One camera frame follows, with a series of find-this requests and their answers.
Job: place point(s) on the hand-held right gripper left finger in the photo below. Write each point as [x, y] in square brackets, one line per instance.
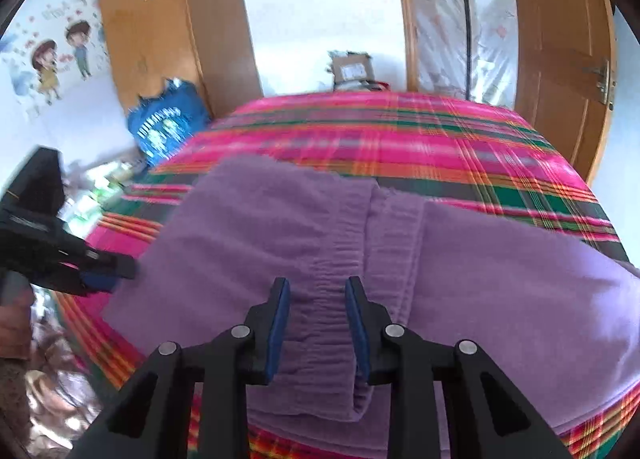
[277, 329]

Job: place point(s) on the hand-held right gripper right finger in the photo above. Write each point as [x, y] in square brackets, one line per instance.
[357, 334]

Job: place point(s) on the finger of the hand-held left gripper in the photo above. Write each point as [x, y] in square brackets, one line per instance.
[115, 265]
[100, 284]

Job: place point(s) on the purple fleece pants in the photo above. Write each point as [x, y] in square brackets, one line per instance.
[300, 219]

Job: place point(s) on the person's left hand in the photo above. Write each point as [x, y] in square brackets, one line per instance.
[15, 329]

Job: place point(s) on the shiny brown fabric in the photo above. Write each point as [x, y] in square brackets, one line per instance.
[60, 389]

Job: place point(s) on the blue printed tote bag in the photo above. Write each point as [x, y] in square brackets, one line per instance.
[165, 129]

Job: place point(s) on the person's floral clothing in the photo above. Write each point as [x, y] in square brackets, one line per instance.
[12, 404]

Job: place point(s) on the pink plaid bed sheet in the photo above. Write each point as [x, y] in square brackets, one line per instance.
[400, 139]

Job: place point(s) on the wooden wardrobe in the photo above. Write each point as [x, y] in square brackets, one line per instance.
[150, 39]

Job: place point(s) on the red storage basket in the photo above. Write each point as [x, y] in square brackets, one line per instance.
[370, 86]

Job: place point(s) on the cardboard box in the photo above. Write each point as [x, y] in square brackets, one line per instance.
[352, 70]

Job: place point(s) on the printed plastic door curtain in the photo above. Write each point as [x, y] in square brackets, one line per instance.
[440, 39]

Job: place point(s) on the wooden door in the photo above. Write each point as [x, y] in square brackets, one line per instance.
[550, 39]

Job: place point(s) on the cartoon couple wall sticker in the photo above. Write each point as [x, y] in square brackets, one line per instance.
[47, 64]

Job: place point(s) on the wooden door frame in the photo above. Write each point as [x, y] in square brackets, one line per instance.
[406, 14]

